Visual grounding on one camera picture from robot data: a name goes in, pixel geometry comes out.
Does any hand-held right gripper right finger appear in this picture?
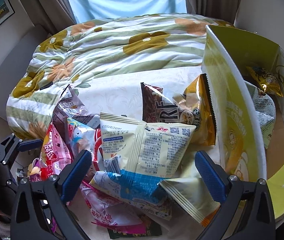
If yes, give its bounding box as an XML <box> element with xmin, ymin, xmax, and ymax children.
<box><xmin>194</xmin><ymin>151</ymin><xmax>275</xmax><ymax>240</ymax></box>

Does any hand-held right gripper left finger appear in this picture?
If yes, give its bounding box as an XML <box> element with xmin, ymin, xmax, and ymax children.
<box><xmin>10</xmin><ymin>149</ymin><xmax>93</xmax><ymax>240</ymax></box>

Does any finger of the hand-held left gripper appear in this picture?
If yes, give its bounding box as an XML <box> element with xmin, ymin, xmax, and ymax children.
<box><xmin>0</xmin><ymin>134</ymin><xmax>44</xmax><ymax>166</ymax></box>
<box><xmin>0</xmin><ymin>164</ymin><xmax>20</xmax><ymax>194</ymax></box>

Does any yellow-green cardboard box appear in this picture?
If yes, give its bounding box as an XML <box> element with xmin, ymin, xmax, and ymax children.
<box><xmin>201</xmin><ymin>24</ymin><xmax>284</xmax><ymax>228</ymax></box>

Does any dark green snack packet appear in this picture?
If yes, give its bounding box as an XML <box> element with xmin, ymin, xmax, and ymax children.
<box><xmin>106</xmin><ymin>226</ymin><xmax>163</xmax><ymax>240</ymax></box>

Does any cream striped snack packet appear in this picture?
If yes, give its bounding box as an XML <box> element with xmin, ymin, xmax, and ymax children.
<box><xmin>159</xmin><ymin>162</ymin><xmax>221</xmax><ymax>225</ymax></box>

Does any white and red snack packet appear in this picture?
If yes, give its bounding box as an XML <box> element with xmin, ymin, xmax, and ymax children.
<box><xmin>82</xmin><ymin>129</ymin><xmax>109</xmax><ymax>178</ymax></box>

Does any white cartoon snack packet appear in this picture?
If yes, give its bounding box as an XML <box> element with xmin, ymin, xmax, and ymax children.
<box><xmin>67</xmin><ymin>117</ymin><xmax>98</xmax><ymax>157</ymax></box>

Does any dark brown snack packet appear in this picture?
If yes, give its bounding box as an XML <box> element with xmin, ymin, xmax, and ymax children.
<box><xmin>53</xmin><ymin>84</ymin><xmax>101</xmax><ymax>133</ymax></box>

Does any white and pink snack packet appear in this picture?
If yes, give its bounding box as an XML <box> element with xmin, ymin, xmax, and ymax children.
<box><xmin>79</xmin><ymin>180</ymin><xmax>147</xmax><ymax>234</ymax></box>

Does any white and blue snack packet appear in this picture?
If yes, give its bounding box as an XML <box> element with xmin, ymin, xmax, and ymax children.
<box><xmin>89</xmin><ymin>169</ymin><xmax>173</xmax><ymax>221</ymax></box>

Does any brown and yellow chip bag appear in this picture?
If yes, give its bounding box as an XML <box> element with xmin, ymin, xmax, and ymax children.
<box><xmin>141</xmin><ymin>73</ymin><xmax>218</xmax><ymax>147</ymax></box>

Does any grey headboard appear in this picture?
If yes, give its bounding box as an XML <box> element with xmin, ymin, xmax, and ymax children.
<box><xmin>0</xmin><ymin>24</ymin><xmax>52</xmax><ymax>120</ymax></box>

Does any white mesh-print snack packet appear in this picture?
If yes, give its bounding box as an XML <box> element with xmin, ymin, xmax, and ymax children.
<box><xmin>244</xmin><ymin>81</ymin><xmax>277</xmax><ymax>150</ymax></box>

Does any yellow and black snack packet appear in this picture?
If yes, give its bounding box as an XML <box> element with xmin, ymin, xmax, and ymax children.
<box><xmin>245</xmin><ymin>65</ymin><xmax>284</xmax><ymax>98</ymax></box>

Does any floral blanket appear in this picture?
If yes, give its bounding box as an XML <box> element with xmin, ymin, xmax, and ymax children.
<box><xmin>6</xmin><ymin>12</ymin><xmax>235</xmax><ymax>141</ymax></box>

